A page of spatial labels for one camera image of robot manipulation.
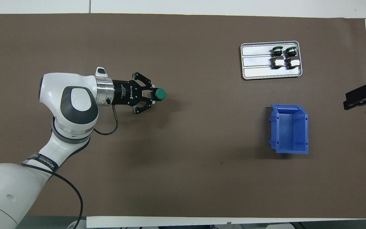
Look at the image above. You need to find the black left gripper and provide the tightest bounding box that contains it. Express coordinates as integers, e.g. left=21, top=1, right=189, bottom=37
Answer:
left=112, top=72, right=156, bottom=115

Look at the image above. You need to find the green push button switch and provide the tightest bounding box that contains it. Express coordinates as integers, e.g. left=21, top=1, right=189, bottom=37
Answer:
left=270, top=45, right=284, bottom=70
left=151, top=88, right=167, bottom=102
left=284, top=46, right=300, bottom=69

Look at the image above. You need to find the brown table mat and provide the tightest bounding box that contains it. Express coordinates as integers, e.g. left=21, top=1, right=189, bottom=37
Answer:
left=0, top=13, right=366, bottom=219

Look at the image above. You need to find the blue plastic storage bin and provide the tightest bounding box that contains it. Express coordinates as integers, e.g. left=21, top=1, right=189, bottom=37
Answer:
left=268, top=104, right=309, bottom=155

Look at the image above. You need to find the grey metal tray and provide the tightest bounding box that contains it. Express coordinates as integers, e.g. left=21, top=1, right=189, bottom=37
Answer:
left=240, top=40, right=303, bottom=80

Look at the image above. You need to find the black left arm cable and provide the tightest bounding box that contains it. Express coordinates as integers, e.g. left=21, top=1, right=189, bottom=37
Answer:
left=21, top=105, right=119, bottom=229

